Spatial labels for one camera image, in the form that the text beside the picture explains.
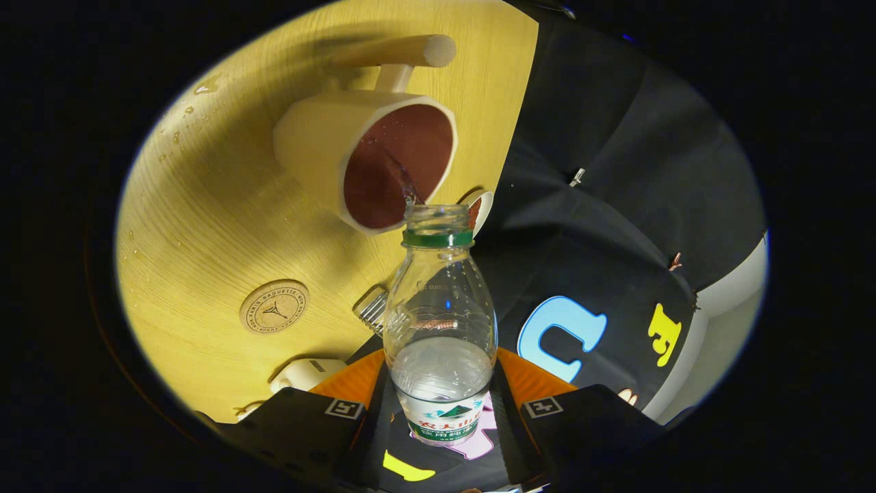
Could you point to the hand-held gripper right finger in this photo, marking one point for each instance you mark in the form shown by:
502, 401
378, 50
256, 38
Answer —
510, 438

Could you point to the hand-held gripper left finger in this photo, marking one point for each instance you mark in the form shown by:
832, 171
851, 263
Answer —
301, 424

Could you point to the round wooden coaster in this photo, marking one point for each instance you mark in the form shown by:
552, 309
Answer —
274, 307

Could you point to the clear plastic juice bottle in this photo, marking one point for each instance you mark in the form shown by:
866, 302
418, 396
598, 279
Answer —
438, 308

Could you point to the white toaster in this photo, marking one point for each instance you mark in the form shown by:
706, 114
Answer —
308, 373

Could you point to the wooden table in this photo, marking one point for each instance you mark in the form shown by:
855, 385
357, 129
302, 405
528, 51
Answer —
205, 219

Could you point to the brown sausage piece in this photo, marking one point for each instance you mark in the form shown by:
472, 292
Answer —
474, 213

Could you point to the white round plate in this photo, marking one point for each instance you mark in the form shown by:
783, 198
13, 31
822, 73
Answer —
486, 205

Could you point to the red checked clip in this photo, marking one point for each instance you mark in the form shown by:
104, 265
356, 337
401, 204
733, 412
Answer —
675, 261

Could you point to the black backdrop cloth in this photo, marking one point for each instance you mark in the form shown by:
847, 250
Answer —
602, 205

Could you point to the silver metal clip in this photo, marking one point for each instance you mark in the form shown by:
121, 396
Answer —
577, 177

